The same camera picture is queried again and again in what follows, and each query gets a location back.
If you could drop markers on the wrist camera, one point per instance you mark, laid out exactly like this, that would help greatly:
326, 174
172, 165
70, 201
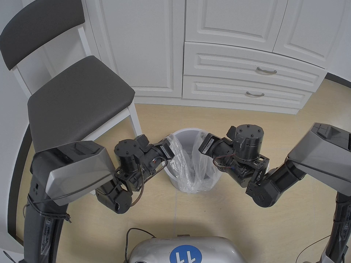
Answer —
231, 132
142, 141

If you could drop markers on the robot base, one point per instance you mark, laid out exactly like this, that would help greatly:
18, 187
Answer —
164, 251

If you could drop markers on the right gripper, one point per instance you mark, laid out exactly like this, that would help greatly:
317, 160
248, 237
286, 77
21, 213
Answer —
219, 148

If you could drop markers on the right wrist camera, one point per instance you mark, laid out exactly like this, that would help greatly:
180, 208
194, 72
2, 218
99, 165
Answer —
231, 132

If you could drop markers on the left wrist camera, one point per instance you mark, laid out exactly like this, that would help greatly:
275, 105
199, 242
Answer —
142, 141

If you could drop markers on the white chair grey seat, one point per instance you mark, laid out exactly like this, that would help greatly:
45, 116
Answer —
41, 23

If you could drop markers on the white wardrobe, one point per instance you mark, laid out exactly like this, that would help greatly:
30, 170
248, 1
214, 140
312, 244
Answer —
233, 9

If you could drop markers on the pale grey trash bin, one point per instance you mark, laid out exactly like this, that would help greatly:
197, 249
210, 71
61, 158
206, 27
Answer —
171, 174

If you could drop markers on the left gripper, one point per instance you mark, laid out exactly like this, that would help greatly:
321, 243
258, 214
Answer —
161, 152

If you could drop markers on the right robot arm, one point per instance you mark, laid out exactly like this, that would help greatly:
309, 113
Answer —
323, 152

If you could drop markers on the clear plastic bag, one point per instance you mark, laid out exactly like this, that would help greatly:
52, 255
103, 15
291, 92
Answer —
197, 174

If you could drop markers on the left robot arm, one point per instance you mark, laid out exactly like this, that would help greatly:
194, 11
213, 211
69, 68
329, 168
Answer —
76, 163

